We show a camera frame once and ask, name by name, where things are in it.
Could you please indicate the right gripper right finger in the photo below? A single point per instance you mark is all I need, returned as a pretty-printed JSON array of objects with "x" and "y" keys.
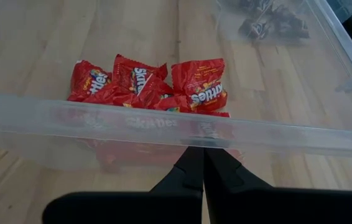
[{"x": 225, "y": 177}]

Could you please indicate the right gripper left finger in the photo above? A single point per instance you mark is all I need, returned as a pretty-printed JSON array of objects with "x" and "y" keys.
[{"x": 185, "y": 177}]

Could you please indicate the clear plastic bin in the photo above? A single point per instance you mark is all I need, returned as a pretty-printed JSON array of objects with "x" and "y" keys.
[
  {"x": 319, "y": 18},
  {"x": 70, "y": 115}
]

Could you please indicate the brown Snickers mini bar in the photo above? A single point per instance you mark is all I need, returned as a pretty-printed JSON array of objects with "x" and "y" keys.
[
  {"x": 257, "y": 29},
  {"x": 291, "y": 26}
]

